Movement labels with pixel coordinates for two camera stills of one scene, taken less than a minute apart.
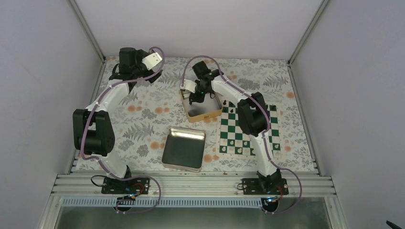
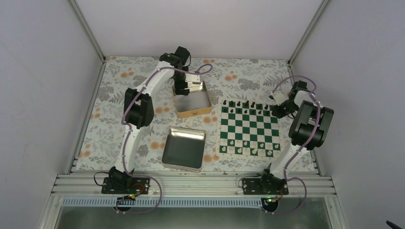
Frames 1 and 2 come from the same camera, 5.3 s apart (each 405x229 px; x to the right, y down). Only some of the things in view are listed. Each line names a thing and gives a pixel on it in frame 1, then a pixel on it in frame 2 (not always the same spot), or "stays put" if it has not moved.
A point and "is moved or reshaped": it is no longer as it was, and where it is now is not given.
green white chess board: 233,141 stays put
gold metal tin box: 197,110 is moved or reshaped
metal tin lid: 184,150 stays put
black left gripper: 140,53 to 177,86
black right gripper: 198,99 to 279,113
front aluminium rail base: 193,184 stays put
